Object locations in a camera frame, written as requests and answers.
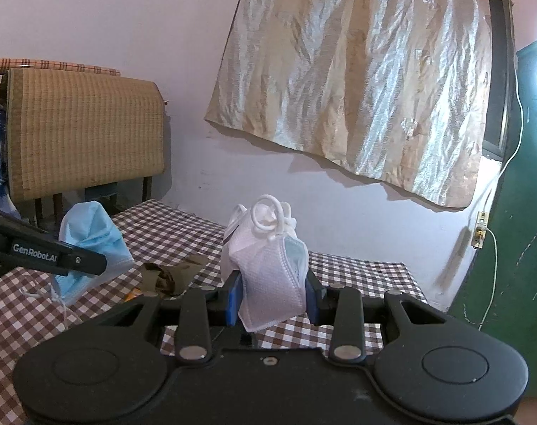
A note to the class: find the orange tissue packet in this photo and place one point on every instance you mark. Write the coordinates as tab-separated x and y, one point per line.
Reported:
134	295

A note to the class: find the shiny beige wall cloth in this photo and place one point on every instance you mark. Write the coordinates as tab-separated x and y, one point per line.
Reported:
361	75

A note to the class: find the green door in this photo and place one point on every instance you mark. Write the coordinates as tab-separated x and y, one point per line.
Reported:
516	230

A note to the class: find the woven straw mat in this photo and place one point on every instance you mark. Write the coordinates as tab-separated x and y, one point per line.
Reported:
82	133

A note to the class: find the yellowed wall socket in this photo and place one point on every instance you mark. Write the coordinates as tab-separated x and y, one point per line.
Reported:
479	230

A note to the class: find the wooden furniture frame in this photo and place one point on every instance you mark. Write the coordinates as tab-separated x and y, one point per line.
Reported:
147	191

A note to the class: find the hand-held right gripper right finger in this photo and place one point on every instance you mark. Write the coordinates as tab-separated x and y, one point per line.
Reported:
311	299

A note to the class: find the brown checkered tablecloth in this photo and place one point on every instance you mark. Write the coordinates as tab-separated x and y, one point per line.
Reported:
361	274

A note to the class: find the olive brown cloth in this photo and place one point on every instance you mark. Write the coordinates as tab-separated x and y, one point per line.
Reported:
173	274

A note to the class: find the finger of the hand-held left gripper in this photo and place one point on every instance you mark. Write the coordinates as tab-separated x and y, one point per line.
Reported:
91	264

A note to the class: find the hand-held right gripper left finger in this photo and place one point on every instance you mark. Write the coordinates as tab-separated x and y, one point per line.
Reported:
233	301

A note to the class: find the rolled checkered mat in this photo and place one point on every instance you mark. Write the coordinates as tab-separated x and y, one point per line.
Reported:
51	66

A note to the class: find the dark window frame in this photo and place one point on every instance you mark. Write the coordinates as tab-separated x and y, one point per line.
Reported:
498	75

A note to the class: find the blue face mask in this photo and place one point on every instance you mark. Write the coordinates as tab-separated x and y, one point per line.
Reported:
91	230

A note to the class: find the white respirator mask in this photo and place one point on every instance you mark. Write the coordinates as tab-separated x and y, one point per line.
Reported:
268	274

